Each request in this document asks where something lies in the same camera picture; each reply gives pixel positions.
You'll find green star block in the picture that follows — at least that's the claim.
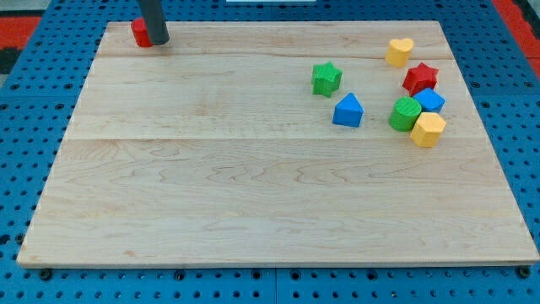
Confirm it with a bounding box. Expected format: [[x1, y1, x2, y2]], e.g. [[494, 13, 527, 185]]
[[311, 62, 343, 98]]

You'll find red star block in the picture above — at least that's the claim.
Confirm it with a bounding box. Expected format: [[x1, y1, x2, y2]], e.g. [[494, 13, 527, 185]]
[[402, 62, 439, 96]]

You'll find light wooden board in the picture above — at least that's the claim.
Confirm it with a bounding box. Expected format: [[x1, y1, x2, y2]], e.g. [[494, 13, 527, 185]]
[[17, 21, 539, 269]]

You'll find blue triangle block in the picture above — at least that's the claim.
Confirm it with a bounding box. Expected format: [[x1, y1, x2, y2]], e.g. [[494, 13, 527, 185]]
[[332, 93, 365, 128]]

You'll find green cylinder block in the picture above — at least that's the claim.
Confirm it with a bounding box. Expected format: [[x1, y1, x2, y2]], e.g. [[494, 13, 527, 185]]
[[388, 96, 422, 132]]

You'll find yellow heart block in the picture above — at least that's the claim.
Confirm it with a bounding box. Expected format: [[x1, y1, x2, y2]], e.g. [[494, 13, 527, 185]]
[[385, 38, 414, 68]]

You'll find yellow hexagon block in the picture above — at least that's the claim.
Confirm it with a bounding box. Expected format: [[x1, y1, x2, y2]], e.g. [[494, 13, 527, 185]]
[[410, 112, 446, 148]]

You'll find blue cube block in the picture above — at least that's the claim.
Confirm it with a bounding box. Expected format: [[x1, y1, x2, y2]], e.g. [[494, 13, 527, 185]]
[[413, 88, 446, 113]]

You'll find red block at top left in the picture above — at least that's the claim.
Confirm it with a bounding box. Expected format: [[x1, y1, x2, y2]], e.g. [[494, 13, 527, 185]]
[[131, 17, 154, 48]]

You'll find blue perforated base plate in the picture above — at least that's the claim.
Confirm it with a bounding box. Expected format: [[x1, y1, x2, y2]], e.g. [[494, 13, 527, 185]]
[[1, 0, 539, 303]]

